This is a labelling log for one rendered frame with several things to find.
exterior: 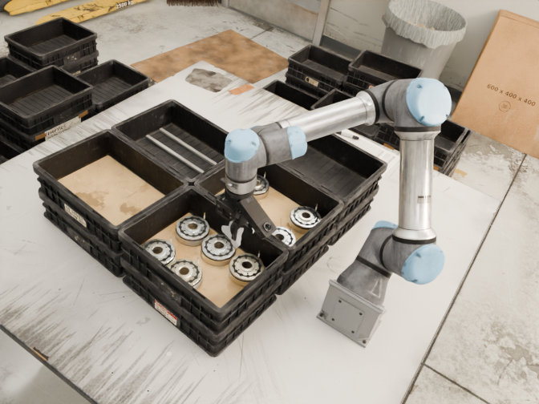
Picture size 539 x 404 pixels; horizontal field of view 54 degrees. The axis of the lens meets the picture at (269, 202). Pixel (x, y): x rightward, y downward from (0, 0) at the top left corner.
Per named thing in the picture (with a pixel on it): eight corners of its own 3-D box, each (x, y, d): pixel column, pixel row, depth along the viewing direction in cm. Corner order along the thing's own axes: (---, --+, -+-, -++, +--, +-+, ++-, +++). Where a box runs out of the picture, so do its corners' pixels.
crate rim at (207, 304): (289, 257, 152) (291, 252, 150) (220, 320, 133) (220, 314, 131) (191, 189, 167) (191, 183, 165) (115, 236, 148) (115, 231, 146)
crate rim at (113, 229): (191, 189, 167) (191, 183, 165) (115, 236, 148) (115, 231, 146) (108, 132, 182) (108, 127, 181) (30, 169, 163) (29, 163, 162)
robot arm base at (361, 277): (385, 309, 159) (401, 280, 159) (374, 305, 145) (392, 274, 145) (342, 284, 166) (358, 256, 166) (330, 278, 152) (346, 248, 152)
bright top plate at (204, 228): (215, 228, 163) (216, 226, 163) (193, 245, 157) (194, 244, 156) (191, 212, 167) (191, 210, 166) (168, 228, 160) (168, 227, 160)
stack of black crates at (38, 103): (63, 135, 299) (52, 63, 268) (102, 158, 289) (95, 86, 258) (1, 167, 272) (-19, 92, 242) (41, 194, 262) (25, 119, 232)
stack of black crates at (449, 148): (439, 191, 309) (469, 127, 279) (421, 217, 289) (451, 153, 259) (378, 161, 323) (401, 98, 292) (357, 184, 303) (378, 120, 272)
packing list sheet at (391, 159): (403, 155, 233) (403, 155, 233) (382, 181, 218) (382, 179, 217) (338, 125, 244) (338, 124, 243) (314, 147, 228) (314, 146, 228)
